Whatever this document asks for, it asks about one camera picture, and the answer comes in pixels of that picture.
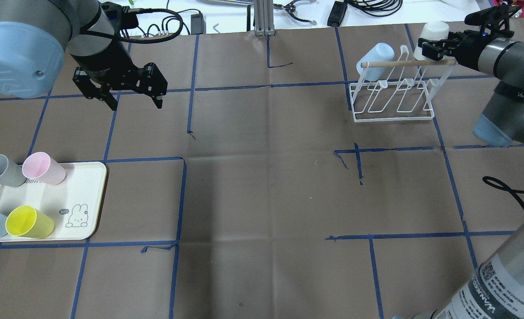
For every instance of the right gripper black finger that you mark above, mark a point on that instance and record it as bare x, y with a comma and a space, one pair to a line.
439, 40
437, 53

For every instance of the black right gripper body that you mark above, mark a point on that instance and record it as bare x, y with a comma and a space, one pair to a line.
467, 48

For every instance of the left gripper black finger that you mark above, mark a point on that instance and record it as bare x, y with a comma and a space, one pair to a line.
107, 98
157, 98

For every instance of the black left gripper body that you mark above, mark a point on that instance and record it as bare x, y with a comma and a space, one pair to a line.
109, 62

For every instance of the pale green plastic cup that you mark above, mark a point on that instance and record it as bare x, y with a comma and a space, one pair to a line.
433, 30

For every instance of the light blue plastic cup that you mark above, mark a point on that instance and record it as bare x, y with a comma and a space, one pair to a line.
381, 52

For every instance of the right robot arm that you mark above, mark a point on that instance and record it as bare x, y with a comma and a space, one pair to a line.
495, 290

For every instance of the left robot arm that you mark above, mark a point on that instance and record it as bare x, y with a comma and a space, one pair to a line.
35, 35

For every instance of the pink plastic cup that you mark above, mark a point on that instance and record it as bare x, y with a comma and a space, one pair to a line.
43, 168

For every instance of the grey plastic cup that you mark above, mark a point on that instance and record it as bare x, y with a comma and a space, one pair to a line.
10, 173

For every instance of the yellow plastic cup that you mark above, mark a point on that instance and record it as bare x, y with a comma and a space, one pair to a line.
28, 222

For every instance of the black power adapter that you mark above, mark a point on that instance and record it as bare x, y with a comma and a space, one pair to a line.
198, 25

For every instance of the metal allen key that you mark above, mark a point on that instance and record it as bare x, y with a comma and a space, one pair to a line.
215, 28

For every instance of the black power brick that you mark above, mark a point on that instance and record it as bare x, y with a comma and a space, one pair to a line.
337, 13

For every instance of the cream bunny tray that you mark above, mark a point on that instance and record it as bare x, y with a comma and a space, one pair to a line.
74, 205

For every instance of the white wire cup rack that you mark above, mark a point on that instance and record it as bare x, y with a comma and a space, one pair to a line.
404, 92

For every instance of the aluminium frame post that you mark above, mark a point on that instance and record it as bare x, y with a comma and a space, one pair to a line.
264, 18

